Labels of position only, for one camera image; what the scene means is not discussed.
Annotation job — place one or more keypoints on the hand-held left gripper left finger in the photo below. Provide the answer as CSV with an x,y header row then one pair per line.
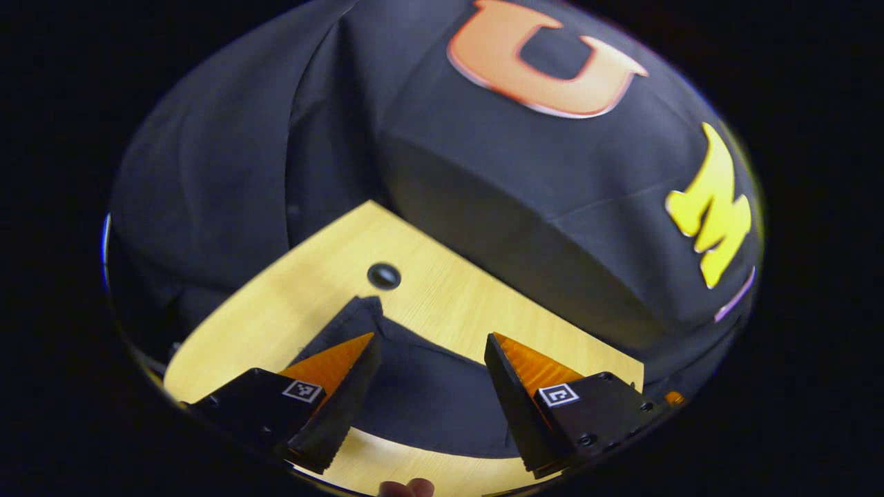
x,y
338,421

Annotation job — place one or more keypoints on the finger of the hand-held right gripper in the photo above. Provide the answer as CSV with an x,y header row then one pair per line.
x,y
674,398

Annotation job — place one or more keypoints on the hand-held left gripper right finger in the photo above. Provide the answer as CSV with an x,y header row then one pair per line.
x,y
518,414

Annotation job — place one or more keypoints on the dark grey jeans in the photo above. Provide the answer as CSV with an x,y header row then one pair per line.
x,y
428,393

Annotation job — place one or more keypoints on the black backdrop cloth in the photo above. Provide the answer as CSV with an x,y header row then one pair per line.
x,y
242,138

